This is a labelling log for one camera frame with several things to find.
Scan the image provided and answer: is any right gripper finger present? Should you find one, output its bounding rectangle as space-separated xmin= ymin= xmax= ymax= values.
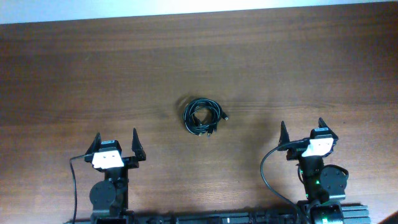
xmin=318 ymin=118 xmax=328 ymax=128
xmin=278 ymin=121 xmax=290 ymax=146

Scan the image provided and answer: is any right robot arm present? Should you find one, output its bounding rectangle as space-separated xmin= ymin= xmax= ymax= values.
xmin=278 ymin=118 xmax=349 ymax=223

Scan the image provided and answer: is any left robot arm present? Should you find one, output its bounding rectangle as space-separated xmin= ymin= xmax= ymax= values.
xmin=84 ymin=129 xmax=146 ymax=223

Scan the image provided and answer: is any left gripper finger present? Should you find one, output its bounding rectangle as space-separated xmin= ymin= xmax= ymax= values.
xmin=85 ymin=133 xmax=101 ymax=155
xmin=131 ymin=128 xmax=143 ymax=153

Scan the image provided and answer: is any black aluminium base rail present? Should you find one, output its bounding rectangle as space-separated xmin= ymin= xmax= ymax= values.
xmin=63 ymin=204 xmax=371 ymax=224

